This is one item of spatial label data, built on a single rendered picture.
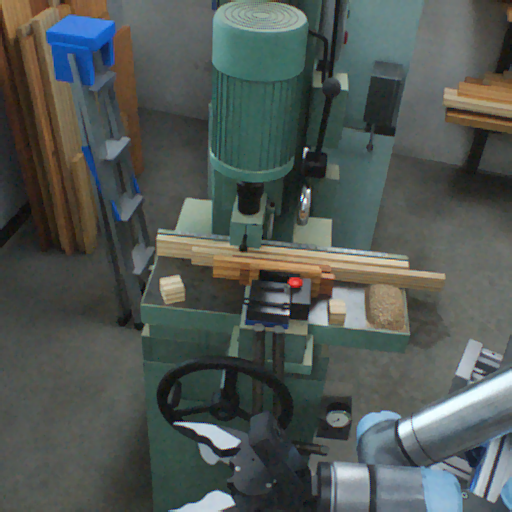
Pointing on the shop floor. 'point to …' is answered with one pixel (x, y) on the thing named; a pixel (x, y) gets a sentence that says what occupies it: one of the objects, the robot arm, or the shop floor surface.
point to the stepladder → (70, 44)
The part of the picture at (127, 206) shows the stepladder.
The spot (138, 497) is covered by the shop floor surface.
